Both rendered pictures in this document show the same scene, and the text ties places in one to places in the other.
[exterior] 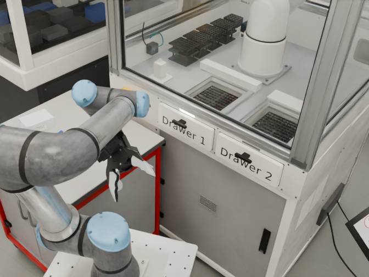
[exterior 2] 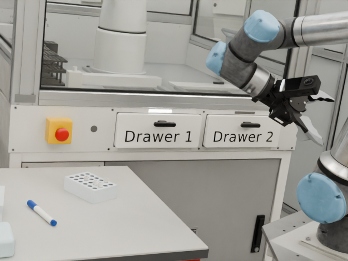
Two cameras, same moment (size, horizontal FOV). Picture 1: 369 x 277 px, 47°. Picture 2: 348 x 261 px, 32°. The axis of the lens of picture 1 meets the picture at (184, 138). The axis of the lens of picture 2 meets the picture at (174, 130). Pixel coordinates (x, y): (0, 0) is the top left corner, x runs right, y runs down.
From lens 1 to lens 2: 1.83 m
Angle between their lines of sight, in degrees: 59
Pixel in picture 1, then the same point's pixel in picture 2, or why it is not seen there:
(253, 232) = (244, 231)
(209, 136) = (198, 124)
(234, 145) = (231, 120)
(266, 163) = (267, 122)
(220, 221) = not seen: hidden behind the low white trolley
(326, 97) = not seen: hidden behind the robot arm
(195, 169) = (164, 194)
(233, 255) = not seen: outside the picture
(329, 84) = (314, 11)
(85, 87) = (267, 15)
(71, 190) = (174, 231)
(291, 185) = (287, 136)
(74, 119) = (6, 191)
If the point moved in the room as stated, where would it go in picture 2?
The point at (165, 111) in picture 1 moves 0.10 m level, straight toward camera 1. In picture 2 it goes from (130, 121) to (158, 128)
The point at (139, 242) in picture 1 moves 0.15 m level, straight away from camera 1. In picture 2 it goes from (296, 223) to (243, 209)
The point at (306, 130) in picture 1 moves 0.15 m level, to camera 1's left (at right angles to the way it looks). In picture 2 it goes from (299, 65) to (285, 69)
